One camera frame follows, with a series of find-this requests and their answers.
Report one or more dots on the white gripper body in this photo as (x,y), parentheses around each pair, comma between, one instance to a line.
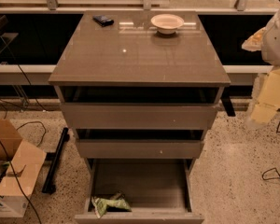
(277,42)

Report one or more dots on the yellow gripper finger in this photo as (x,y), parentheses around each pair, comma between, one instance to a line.
(255,41)
(259,115)

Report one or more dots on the green jalapeno chip bag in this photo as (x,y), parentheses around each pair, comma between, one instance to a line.
(116,201)

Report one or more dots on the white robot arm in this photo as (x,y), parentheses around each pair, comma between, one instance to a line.
(270,54)

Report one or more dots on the grey middle drawer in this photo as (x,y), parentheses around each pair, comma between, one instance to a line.
(139,144)

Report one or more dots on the grey drawer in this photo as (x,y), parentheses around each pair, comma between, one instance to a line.
(158,192)
(135,108)
(139,144)

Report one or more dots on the grey drawer cabinet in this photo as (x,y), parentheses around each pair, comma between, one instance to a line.
(132,53)

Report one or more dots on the grey bottom drawer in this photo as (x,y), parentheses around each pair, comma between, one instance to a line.
(158,192)

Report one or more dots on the grey top drawer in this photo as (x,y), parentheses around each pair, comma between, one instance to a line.
(135,108)

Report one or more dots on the black stand leg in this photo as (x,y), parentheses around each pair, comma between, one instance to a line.
(226,101)

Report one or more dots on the white bowl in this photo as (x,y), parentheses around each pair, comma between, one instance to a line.
(167,23)

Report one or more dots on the dark blue snack pack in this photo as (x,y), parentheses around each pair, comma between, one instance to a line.
(103,20)

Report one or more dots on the black metal bar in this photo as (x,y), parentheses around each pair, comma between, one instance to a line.
(54,159)

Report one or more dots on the brown cardboard box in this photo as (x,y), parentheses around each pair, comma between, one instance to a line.
(20,165)

